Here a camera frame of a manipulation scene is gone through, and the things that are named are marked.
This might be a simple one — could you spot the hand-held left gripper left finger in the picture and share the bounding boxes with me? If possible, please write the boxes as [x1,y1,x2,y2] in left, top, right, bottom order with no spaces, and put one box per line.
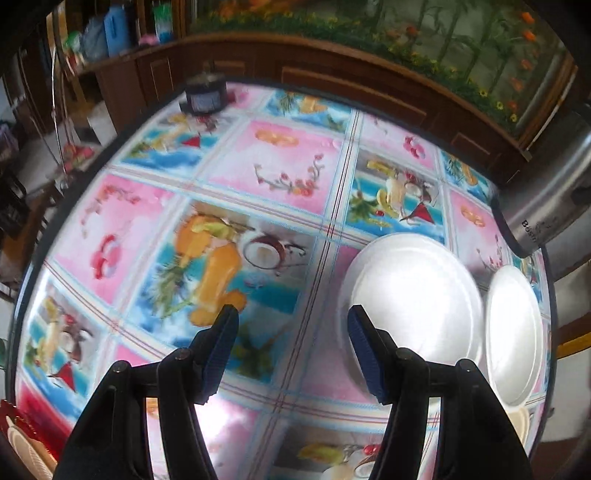
[55,305,240,480]

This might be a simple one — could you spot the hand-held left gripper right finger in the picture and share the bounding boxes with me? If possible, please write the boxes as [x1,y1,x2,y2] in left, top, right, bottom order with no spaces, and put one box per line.
[347,305,536,480]

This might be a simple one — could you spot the small cream bowl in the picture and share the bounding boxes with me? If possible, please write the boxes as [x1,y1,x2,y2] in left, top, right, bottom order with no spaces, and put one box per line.
[501,404,532,450]

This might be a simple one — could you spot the large cream bowl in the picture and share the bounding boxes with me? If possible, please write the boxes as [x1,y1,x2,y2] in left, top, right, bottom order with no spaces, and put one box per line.
[7,415,58,480]

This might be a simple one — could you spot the large red plate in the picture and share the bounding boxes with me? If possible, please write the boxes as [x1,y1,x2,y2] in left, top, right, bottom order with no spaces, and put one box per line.
[0,399,35,444]

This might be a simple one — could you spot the printed fruit tablecloth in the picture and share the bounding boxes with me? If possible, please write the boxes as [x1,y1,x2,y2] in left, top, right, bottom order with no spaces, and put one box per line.
[14,80,555,480]

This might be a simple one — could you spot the stainless steel thermos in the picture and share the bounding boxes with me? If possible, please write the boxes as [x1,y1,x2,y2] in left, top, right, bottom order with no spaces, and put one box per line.
[492,108,591,259]

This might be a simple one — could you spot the pink slippers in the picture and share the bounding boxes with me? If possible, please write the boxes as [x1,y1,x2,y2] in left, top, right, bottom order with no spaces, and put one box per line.
[60,143,100,169]

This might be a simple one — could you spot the small black jar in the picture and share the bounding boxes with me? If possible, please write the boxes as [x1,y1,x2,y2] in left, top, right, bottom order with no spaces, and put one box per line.
[182,69,229,116]

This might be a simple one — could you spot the white bucket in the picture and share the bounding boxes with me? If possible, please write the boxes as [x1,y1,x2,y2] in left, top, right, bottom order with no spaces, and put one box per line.
[85,99,118,144]

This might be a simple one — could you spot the wooden cabinet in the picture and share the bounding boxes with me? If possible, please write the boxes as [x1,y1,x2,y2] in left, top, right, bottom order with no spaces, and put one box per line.
[76,32,532,185]

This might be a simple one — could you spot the metal cane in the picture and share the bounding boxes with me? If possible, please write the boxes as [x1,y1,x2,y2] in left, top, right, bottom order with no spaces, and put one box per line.
[46,9,70,185]

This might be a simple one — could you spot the artificial flower display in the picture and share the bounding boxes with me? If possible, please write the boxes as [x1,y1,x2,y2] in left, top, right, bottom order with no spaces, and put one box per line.
[189,0,578,139]

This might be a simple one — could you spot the grey thermos jug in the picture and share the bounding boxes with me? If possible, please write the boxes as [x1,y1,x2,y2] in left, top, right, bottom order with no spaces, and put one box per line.
[82,16,109,63]

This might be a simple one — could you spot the blue thermos jug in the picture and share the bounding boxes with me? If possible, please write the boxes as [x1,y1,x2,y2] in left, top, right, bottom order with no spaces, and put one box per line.
[104,4,139,56]

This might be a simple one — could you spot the green packet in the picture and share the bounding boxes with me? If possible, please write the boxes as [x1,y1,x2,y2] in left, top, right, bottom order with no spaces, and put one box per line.
[65,30,86,61]

